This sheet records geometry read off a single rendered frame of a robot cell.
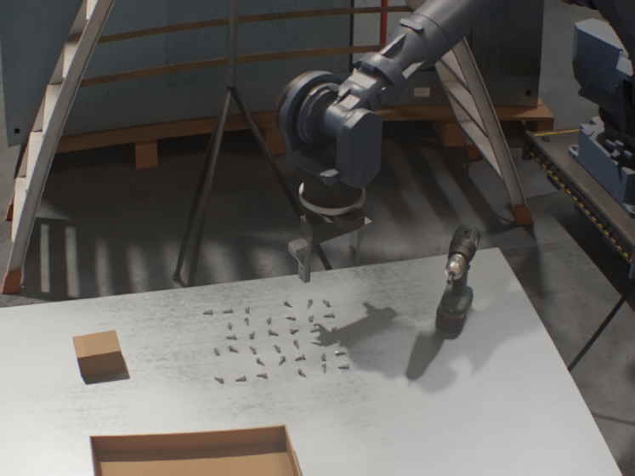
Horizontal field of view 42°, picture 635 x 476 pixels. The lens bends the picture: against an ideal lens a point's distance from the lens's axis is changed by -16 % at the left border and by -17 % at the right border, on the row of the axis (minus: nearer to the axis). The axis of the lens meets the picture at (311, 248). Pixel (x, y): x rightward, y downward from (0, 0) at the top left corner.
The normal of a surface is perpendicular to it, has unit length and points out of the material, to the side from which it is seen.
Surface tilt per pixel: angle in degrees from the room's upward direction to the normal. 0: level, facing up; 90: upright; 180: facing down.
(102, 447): 90
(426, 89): 90
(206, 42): 90
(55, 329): 0
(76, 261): 0
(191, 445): 90
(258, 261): 0
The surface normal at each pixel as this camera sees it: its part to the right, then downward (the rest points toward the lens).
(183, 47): 0.18, 0.58
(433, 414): 0.02, -0.81
